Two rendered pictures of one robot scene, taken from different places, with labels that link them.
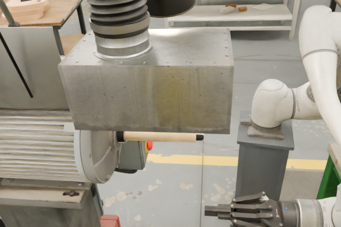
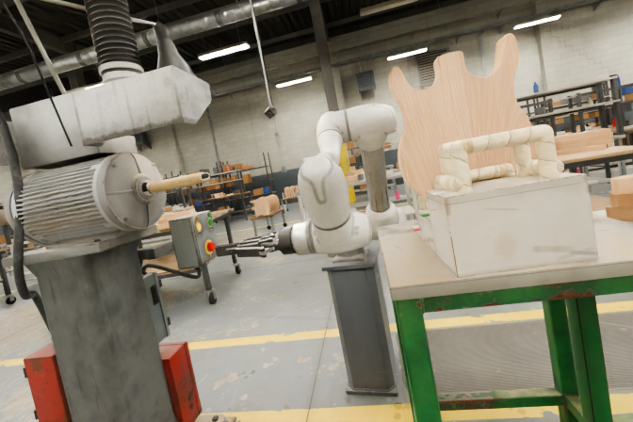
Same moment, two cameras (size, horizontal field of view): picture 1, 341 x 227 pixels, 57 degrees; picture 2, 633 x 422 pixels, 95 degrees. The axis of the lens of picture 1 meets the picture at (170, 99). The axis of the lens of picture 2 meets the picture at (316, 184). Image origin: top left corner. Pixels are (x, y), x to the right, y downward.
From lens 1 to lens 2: 0.75 m
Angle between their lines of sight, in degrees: 30
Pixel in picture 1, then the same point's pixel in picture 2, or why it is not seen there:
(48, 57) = not seen: hidden behind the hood
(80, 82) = (84, 102)
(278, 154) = (363, 276)
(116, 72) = (105, 89)
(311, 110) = (377, 221)
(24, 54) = (68, 113)
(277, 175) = (371, 304)
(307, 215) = (298, 227)
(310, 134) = not seen: hidden behind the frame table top
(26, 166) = (56, 206)
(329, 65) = (330, 137)
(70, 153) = (89, 185)
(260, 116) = not seen: hidden behind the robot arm
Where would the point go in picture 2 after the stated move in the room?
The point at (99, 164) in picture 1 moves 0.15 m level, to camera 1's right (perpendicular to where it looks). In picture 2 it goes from (112, 193) to (163, 184)
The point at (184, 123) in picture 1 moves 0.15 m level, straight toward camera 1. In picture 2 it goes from (153, 120) to (105, 108)
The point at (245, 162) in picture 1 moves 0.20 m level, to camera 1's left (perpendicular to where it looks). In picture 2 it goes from (336, 293) to (299, 300)
